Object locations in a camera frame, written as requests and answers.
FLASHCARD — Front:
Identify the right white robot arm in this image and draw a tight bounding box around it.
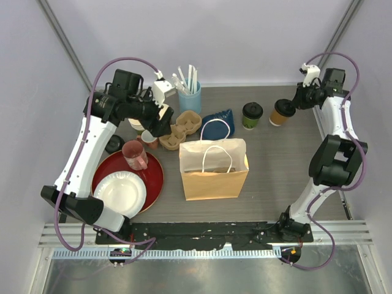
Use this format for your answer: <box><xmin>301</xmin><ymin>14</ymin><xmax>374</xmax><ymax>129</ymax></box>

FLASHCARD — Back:
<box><xmin>276</xmin><ymin>64</ymin><xmax>368</xmax><ymax>242</ymax></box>

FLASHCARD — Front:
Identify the blue straw holder cup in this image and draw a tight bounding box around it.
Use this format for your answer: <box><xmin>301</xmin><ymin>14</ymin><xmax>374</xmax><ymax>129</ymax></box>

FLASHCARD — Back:
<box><xmin>178</xmin><ymin>81</ymin><xmax>202</xmax><ymax>114</ymax></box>

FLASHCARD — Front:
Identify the red round tray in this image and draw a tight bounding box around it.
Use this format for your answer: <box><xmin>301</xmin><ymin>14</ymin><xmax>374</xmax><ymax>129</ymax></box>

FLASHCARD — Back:
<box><xmin>91</xmin><ymin>151</ymin><xmax>164</xmax><ymax>214</ymax></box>

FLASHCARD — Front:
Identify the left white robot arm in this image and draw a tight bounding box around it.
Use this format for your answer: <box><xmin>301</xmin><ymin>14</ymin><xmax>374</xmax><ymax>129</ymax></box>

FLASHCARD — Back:
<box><xmin>40</xmin><ymin>69</ymin><xmax>174</xmax><ymax>244</ymax></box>

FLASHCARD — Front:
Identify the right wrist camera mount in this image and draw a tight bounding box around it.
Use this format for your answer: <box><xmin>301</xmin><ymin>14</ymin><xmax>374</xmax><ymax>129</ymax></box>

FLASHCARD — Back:
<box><xmin>300</xmin><ymin>63</ymin><xmax>320</xmax><ymax>88</ymax></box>

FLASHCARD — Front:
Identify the cardboard cup carrier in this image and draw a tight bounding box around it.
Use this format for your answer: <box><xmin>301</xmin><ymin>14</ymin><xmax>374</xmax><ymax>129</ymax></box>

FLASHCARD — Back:
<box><xmin>176</xmin><ymin>110</ymin><xmax>202</xmax><ymax>135</ymax></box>
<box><xmin>159</xmin><ymin>127</ymin><xmax>186</xmax><ymax>151</ymax></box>

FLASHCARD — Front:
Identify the brown paper bag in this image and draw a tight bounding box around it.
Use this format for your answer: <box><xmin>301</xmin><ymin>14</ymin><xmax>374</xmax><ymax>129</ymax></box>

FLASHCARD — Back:
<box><xmin>179</xmin><ymin>136</ymin><xmax>249</xmax><ymax>201</ymax></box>

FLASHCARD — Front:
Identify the black coffee lid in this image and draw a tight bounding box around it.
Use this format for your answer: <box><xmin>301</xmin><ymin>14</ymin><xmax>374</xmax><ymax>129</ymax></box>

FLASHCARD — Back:
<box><xmin>243</xmin><ymin>102</ymin><xmax>263</xmax><ymax>119</ymax></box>
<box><xmin>274</xmin><ymin>99</ymin><xmax>296</xmax><ymax>118</ymax></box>

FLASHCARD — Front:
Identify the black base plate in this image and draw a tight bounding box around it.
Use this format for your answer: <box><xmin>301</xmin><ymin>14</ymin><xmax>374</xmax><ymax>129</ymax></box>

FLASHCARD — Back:
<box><xmin>94</xmin><ymin>220</ymin><xmax>315</xmax><ymax>251</ymax></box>

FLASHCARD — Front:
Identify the brown paper cup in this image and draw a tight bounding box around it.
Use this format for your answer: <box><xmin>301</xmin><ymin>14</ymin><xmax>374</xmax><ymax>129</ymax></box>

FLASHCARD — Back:
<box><xmin>269</xmin><ymin>99</ymin><xmax>296</xmax><ymax>127</ymax></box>

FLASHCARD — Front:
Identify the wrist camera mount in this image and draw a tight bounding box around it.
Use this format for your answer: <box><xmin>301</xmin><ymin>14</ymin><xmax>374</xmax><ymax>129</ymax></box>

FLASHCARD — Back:
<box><xmin>151</xmin><ymin>70</ymin><xmax>176</xmax><ymax>107</ymax></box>
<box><xmin>300</xmin><ymin>63</ymin><xmax>320</xmax><ymax>88</ymax></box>

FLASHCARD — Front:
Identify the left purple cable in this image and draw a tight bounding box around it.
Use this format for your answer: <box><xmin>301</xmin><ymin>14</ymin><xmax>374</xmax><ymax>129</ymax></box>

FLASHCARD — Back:
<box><xmin>53</xmin><ymin>57</ymin><xmax>163</xmax><ymax>266</ymax></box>

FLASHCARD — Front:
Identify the blue plastic dish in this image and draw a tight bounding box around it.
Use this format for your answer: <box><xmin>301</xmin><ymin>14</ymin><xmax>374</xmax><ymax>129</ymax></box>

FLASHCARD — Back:
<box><xmin>200</xmin><ymin>108</ymin><xmax>235</xmax><ymax>140</ymax></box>

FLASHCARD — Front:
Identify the pink glass mug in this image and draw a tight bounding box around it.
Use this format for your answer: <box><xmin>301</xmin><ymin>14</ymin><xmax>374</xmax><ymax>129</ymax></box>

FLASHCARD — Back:
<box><xmin>122</xmin><ymin>140</ymin><xmax>148</xmax><ymax>171</ymax></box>

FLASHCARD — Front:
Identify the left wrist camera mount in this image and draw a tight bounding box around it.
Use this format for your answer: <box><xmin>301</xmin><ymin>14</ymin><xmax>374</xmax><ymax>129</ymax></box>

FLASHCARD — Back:
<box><xmin>151</xmin><ymin>70</ymin><xmax>176</xmax><ymax>107</ymax></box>

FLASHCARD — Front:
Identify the green paper cup stack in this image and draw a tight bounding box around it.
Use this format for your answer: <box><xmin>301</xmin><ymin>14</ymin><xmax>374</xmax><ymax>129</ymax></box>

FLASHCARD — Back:
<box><xmin>128</xmin><ymin>119</ymin><xmax>145</xmax><ymax>132</ymax></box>

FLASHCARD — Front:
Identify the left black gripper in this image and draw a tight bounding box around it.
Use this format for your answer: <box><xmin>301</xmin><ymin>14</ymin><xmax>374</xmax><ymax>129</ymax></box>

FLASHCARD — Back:
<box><xmin>126</xmin><ymin>87</ymin><xmax>173</xmax><ymax>137</ymax></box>

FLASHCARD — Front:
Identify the white paper plate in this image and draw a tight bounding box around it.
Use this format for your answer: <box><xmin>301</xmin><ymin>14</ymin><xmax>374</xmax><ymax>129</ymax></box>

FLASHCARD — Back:
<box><xmin>93</xmin><ymin>171</ymin><xmax>146</xmax><ymax>219</ymax></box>

